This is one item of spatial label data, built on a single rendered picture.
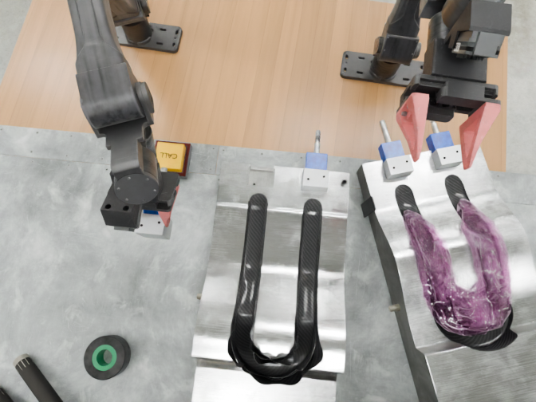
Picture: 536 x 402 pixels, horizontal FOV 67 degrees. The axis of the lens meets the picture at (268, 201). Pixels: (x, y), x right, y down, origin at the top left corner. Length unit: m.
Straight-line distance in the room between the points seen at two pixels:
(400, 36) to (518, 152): 1.28
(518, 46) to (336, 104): 1.49
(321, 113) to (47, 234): 0.67
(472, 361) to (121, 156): 0.67
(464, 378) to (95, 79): 0.75
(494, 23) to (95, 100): 0.47
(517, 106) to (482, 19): 1.69
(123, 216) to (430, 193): 0.61
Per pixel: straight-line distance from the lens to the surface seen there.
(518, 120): 2.17
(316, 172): 0.80
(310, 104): 0.99
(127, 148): 0.56
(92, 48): 0.61
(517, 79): 2.27
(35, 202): 1.03
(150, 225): 0.75
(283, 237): 0.80
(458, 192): 0.94
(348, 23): 1.13
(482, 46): 0.51
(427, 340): 0.85
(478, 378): 0.85
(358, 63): 1.06
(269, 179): 0.85
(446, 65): 0.56
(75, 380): 0.96
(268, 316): 0.74
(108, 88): 0.58
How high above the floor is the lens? 1.67
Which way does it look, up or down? 75 degrees down
